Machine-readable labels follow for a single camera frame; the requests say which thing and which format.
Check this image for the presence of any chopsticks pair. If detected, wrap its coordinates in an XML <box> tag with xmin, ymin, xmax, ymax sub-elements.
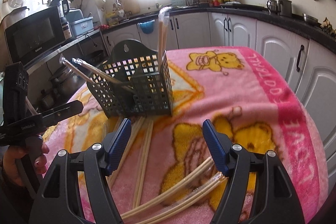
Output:
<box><xmin>59</xmin><ymin>54</ymin><xmax>136</xmax><ymax>94</ymax></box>
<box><xmin>138</xmin><ymin>172</ymin><xmax>228</xmax><ymax>224</ymax></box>
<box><xmin>132</xmin><ymin>119</ymin><xmax>154</xmax><ymax>209</ymax></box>
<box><xmin>120</xmin><ymin>156</ymin><xmax>215</xmax><ymax>221</ymax></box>
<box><xmin>107</xmin><ymin>117</ymin><xmax>146</xmax><ymax>189</ymax></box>
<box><xmin>158</xmin><ymin>6</ymin><xmax>172</xmax><ymax>71</ymax></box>

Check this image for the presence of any dark green utensil basket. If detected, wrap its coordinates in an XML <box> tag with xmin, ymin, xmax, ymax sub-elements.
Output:
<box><xmin>87</xmin><ymin>39</ymin><xmax>174</xmax><ymax>118</ymax></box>

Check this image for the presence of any person's left hand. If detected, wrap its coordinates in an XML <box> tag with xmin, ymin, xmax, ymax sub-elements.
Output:
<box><xmin>3</xmin><ymin>143</ymin><xmax>50</xmax><ymax>186</ymax></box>

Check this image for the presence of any pink cartoon bear blanket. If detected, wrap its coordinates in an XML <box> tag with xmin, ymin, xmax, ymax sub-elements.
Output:
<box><xmin>43</xmin><ymin>45</ymin><xmax>329</xmax><ymax>224</ymax></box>

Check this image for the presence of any steel pot on shelf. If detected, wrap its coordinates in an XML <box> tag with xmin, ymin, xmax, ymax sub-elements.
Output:
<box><xmin>49</xmin><ymin>65</ymin><xmax>83</xmax><ymax>99</ymax></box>

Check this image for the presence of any black wok on shelf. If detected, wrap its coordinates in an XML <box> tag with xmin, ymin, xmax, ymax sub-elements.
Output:
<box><xmin>85</xmin><ymin>50</ymin><xmax>105</xmax><ymax>65</ymax></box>

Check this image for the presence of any black microwave oven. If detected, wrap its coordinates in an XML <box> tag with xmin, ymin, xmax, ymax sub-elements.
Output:
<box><xmin>5</xmin><ymin>7</ymin><xmax>66</xmax><ymax>65</ymax></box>

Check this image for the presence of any light blue plastic box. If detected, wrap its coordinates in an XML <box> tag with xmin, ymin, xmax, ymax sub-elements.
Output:
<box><xmin>70</xmin><ymin>16</ymin><xmax>94</xmax><ymax>38</ymax></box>

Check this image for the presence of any steel teapot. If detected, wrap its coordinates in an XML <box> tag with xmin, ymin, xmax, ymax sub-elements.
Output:
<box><xmin>266</xmin><ymin>0</ymin><xmax>278</xmax><ymax>14</ymax></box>

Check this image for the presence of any dark metal kettle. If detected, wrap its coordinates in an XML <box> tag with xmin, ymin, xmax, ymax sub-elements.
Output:
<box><xmin>278</xmin><ymin>0</ymin><xmax>292</xmax><ymax>18</ymax></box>

